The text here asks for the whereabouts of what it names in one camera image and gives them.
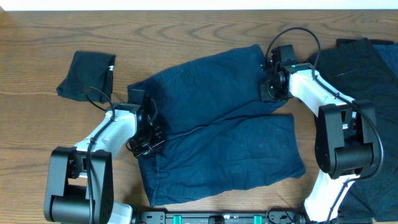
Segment dark blue shorts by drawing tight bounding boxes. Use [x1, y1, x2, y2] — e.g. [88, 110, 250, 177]
[128, 45, 305, 207]

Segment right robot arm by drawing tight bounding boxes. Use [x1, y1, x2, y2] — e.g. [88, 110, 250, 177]
[259, 62, 384, 223]

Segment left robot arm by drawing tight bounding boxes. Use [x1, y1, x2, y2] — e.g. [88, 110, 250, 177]
[44, 100, 165, 223]

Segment black garment pile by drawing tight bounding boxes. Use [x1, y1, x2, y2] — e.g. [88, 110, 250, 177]
[306, 37, 398, 222]

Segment folded black cloth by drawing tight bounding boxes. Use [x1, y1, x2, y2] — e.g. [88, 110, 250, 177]
[57, 50, 116, 103]

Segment blue garment at edge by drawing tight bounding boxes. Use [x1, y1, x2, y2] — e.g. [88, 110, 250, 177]
[373, 44, 398, 77]

